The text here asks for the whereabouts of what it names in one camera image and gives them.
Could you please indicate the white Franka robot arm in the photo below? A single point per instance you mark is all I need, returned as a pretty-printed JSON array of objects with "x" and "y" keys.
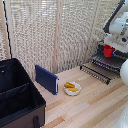
[{"x": 120, "y": 25}]

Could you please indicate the black fabric storage case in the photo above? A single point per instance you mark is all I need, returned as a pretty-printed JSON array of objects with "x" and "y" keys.
[{"x": 20, "y": 110}]

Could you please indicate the blue book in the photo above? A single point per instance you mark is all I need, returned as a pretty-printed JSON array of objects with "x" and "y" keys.
[{"x": 46, "y": 79}]

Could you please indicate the red plastic cup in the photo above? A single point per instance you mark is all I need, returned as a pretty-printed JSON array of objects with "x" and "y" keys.
[{"x": 108, "y": 51}]

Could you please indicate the woven bamboo screen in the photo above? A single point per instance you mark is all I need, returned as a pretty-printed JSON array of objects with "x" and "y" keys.
[{"x": 30, "y": 33}]

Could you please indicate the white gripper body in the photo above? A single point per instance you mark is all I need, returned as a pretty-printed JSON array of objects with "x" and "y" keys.
[{"x": 120, "y": 45}]

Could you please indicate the yellow food piece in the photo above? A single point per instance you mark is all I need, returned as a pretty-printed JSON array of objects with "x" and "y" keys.
[
  {"x": 69, "y": 84},
  {"x": 73, "y": 89}
]

